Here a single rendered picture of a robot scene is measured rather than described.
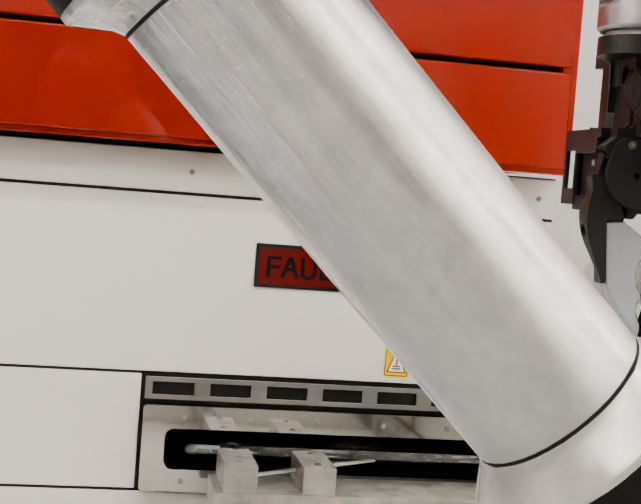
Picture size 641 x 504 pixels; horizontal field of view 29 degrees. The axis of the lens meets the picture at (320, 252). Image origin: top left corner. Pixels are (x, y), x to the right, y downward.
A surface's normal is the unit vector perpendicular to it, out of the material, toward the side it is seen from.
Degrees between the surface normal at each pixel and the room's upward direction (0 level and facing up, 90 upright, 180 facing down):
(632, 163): 90
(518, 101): 90
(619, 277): 90
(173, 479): 90
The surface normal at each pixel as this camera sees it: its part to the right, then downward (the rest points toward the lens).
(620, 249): 0.18, 0.07
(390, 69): 0.58, -0.31
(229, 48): -0.17, 0.37
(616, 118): -0.98, -0.07
